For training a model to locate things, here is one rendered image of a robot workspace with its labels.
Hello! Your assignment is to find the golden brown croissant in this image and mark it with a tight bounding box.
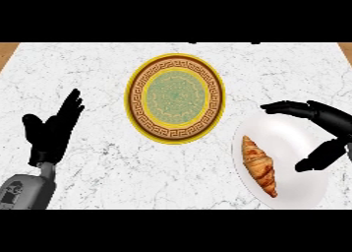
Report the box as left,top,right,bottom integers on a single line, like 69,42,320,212
239,135,279,199

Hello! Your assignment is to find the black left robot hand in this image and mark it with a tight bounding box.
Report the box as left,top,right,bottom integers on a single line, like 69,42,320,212
21,88,86,167

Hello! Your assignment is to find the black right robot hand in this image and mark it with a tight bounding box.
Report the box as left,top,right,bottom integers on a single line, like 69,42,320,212
258,99,352,173

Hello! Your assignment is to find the white plate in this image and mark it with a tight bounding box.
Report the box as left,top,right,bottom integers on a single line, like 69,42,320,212
230,110,329,211

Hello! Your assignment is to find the yellow brown patterned plate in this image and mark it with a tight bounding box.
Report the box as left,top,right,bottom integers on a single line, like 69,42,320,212
123,52,226,146

